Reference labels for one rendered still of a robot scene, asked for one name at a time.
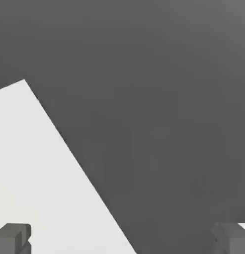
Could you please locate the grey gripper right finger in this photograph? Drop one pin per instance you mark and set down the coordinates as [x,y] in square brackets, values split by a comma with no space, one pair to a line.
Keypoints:
[233,241]

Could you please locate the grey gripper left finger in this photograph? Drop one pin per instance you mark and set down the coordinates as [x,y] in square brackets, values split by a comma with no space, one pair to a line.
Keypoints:
[9,238]

